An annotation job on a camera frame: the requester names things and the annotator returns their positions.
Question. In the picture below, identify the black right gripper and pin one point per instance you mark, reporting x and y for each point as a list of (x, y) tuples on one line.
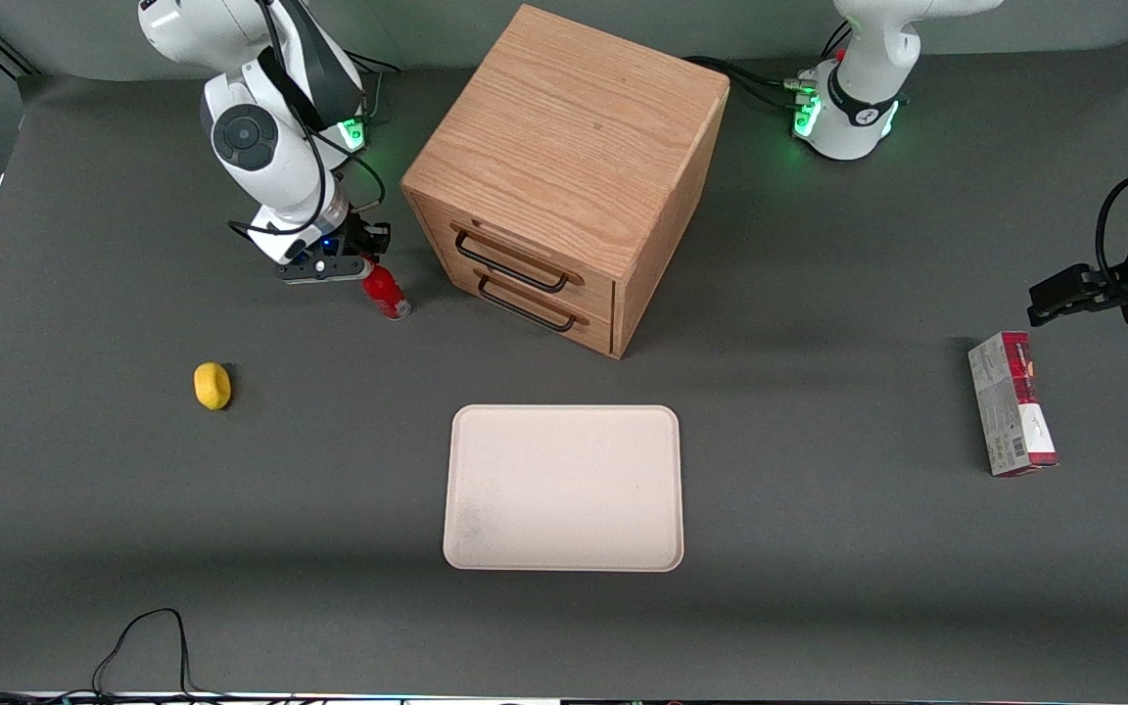
[(364, 238)]

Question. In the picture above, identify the red coke bottle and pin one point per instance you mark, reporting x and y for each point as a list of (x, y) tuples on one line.
[(388, 292)]

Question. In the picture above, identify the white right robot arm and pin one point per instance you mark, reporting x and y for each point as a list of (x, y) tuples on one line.
[(270, 147)]

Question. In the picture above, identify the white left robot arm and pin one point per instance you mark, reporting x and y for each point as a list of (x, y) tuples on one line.
[(863, 88)]

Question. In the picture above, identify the beige plastic tray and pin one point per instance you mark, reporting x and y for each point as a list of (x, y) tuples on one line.
[(564, 488)]

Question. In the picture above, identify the grey red carton box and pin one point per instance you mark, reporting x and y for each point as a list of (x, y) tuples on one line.
[(1012, 406)]

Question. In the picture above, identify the yellow lemon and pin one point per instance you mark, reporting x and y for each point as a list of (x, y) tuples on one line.
[(212, 386)]

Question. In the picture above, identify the wooden drawer cabinet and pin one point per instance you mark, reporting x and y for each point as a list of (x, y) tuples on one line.
[(574, 147)]

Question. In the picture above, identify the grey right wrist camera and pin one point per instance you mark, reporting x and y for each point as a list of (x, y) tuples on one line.
[(324, 270)]

